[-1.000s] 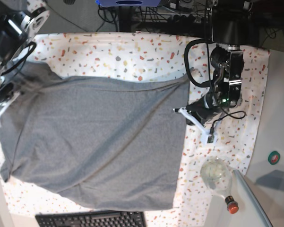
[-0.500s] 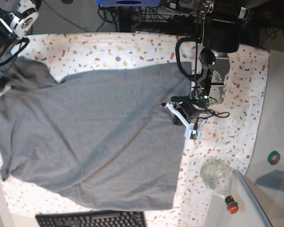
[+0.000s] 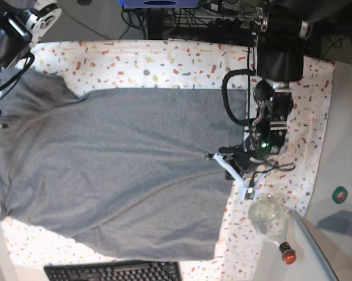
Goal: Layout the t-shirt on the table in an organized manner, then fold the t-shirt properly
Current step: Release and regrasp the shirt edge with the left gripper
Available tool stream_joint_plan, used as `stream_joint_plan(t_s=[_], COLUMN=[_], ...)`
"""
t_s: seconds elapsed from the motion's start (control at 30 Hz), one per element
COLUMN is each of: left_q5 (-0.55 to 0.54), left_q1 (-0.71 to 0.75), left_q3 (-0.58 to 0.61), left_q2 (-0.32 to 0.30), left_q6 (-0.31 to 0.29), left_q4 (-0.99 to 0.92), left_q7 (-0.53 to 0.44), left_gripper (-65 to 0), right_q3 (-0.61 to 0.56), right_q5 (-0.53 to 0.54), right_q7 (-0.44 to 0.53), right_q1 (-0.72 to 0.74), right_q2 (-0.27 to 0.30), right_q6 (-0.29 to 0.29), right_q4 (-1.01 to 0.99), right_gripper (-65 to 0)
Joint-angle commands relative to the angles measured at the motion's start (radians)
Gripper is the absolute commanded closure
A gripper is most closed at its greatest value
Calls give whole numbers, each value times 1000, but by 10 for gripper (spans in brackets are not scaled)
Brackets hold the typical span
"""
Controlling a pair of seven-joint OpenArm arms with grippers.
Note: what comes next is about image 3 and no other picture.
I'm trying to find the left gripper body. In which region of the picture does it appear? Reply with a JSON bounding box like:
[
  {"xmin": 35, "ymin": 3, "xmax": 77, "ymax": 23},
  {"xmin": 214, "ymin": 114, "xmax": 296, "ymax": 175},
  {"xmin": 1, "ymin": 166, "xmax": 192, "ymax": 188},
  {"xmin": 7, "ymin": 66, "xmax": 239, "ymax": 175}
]
[{"xmin": 224, "ymin": 152, "xmax": 254, "ymax": 179}]

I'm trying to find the grey t-shirt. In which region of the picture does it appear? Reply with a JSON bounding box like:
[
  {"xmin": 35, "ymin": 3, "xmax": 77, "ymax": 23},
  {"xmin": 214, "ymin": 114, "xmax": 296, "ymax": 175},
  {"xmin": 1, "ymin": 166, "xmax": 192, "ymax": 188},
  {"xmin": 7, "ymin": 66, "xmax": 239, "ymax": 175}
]
[{"xmin": 0, "ymin": 70, "xmax": 243, "ymax": 261}]

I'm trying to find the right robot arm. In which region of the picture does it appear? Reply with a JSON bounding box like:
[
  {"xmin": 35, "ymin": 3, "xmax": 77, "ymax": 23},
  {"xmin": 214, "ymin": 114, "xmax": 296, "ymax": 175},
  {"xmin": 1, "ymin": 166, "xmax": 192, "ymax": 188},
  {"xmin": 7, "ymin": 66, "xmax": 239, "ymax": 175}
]
[{"xmin": 0, "ymin": 1, "xmax": 62, "ymax": 101}]

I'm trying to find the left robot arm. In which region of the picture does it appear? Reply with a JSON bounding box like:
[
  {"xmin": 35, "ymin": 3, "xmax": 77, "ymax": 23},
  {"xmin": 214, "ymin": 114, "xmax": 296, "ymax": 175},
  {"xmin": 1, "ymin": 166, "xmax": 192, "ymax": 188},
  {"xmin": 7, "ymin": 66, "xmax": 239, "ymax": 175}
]
[{"xmin": 218, "ymin": 1, "xmax": 312, "ymax": 180}]

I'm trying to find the clear bottle with red cap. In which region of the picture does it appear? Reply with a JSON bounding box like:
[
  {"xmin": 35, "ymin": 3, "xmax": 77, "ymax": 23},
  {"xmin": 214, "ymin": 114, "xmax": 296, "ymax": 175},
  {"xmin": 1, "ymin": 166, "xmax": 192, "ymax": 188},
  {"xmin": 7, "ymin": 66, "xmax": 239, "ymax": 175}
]
[{"xmin": 248, "ymin": 195, "xmax": 297, "ymax": 265}]

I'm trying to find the green tape roll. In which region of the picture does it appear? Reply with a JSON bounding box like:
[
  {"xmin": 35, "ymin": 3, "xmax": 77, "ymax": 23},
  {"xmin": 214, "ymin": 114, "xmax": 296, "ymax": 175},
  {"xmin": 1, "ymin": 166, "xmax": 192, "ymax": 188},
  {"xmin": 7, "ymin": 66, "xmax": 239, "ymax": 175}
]
[{"xmin": 332, "ymin": 186, "xmax": 348, "ymax": 204}]

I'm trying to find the black keyboard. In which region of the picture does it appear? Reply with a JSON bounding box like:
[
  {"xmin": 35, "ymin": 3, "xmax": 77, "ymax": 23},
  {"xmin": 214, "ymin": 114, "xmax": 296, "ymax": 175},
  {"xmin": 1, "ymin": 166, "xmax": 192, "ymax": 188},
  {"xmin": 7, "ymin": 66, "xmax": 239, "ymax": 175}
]
[{"xmin": 44, "ymin": 261, "xmax": 182, "ymax": 281}]

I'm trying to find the terrazzo pattern table cloth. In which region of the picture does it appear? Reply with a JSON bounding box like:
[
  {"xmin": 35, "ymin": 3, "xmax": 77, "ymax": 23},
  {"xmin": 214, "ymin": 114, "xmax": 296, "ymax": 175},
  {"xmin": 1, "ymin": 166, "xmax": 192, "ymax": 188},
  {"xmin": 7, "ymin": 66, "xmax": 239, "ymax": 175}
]
[{"xmin": 0, "ymin": 40, "xmax": 334, "ymax": 280}]

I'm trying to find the blue box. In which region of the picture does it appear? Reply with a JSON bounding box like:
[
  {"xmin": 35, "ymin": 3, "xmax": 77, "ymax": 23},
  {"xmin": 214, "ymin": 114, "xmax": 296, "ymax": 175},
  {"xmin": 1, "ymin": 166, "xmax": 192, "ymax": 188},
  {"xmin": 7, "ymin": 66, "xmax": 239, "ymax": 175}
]
[{"xmin": 118, "ymin": 0, "xmax": 207, "ymax": 9}]

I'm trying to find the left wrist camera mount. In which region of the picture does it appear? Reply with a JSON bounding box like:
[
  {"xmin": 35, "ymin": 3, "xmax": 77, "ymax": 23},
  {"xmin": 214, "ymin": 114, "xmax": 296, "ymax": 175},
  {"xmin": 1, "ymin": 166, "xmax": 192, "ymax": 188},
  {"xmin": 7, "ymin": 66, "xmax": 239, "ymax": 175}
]
[{"xmin": 204, "ymin": 152, "xmax": 275, "ymax": 202}]

